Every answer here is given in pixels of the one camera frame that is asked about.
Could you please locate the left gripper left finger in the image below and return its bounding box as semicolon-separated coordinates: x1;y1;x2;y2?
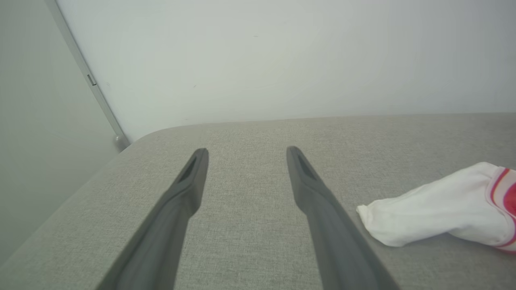
97;148;209;290

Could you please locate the grey wall corner strip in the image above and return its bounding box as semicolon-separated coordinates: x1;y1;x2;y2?
44;0;131;153

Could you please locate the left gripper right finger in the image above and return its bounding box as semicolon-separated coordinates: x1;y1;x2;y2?
286;146;399;290

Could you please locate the red white short-sleeve shirt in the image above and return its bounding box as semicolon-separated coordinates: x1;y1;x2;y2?
356;162;516;253

